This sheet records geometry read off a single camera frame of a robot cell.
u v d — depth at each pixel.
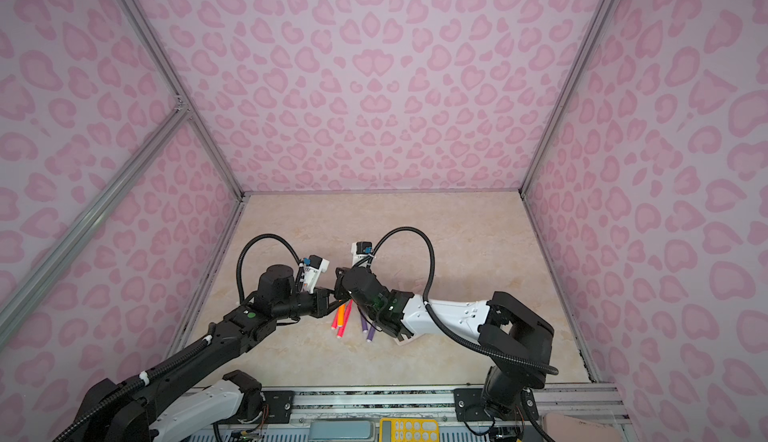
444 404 0.75
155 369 0.46
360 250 0.70
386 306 0.61
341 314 0.76
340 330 0.86
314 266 0.72
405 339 0.82
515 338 0.44
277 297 0.63
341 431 0.69
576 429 0.68
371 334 0.85
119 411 0.40
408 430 0.69
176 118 0.88
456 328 0.47
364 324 0.86
